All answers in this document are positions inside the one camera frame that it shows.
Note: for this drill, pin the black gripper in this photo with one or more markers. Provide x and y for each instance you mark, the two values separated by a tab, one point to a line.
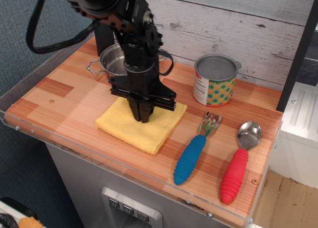
143	90

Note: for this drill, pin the yellow towel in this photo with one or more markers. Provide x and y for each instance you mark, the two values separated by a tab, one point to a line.
119	122

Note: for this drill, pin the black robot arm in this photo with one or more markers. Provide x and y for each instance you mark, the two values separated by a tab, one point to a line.
133	25

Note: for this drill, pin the stainless steel pot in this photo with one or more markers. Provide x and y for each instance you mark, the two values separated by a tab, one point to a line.
111	64

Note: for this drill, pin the patterned tin can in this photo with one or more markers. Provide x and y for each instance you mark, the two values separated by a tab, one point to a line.
214	79

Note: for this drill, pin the clear acrylic edge guard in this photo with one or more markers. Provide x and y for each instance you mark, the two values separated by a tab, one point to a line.
70	120

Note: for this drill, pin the grey toy kitchen cabinet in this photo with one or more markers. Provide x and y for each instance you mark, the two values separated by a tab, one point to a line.
145	178

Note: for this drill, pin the silver dispenser button panel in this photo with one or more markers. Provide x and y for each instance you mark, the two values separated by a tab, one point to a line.
126	212

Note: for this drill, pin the orange object bottom left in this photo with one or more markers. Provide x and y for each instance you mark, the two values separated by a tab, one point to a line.
29	222

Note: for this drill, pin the white appliance at right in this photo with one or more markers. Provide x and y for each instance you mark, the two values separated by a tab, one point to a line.
295	154

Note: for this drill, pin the white black device bottom left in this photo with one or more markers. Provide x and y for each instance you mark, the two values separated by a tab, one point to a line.
12	211

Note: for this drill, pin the blue handled fork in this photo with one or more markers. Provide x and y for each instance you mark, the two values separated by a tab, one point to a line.
189	158

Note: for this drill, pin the dark vertical post left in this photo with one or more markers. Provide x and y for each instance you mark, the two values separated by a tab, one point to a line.
103	33

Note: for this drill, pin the dark vertical post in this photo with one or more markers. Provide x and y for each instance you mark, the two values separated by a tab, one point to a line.
103	33
299	57

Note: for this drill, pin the red handled spoon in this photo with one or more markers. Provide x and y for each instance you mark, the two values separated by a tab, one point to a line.
248	136

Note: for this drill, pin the dark vertical post right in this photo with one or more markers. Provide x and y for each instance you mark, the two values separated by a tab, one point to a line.
299	57

